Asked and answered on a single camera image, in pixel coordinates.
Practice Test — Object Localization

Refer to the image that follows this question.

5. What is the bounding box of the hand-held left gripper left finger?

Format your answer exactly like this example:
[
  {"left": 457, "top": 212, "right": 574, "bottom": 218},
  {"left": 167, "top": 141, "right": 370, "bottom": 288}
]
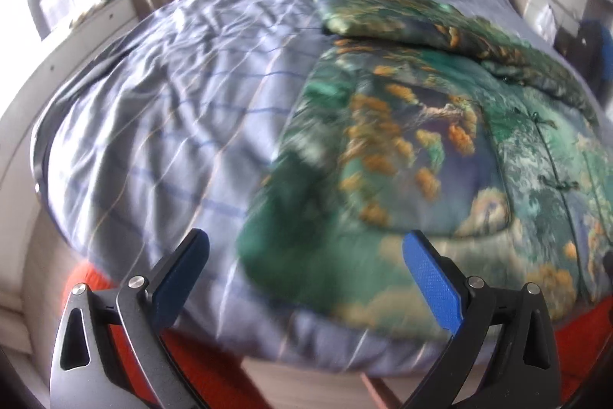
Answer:
[{"left": 49, "top": 228, "right": 211, "bottom": 409}]

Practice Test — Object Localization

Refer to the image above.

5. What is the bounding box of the white plastic bag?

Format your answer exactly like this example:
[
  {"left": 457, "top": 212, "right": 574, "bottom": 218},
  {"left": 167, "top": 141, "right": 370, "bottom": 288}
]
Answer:
[{"left": 531, "top": 4, "right": 559, "bottom": 41}]

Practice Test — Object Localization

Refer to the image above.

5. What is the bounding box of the blue checked bed cover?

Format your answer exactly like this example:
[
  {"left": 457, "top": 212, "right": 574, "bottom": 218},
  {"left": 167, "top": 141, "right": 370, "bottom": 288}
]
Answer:
[{"left": 31, "top": 0, "right": 613, "bottom": 374}]

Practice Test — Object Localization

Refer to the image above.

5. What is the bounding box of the dark hanging jacket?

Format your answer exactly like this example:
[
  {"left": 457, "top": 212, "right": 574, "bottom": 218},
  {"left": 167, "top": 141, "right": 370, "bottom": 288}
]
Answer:
[{"left": 556, "top": 20, "right": 613, "bottom": 103}]

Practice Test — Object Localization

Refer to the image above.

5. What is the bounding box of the green printed duvet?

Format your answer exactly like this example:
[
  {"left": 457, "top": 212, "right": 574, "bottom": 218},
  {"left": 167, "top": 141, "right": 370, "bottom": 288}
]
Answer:
[{"left": 238, "top": 0, "right": 613, "bottom": 340}]

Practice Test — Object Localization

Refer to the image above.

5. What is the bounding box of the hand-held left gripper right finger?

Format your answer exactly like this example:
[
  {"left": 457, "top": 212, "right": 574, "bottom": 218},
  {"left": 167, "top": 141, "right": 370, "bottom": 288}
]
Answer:
[{"left": 402, "top": 230, "right": 563, "bottom": 409}]

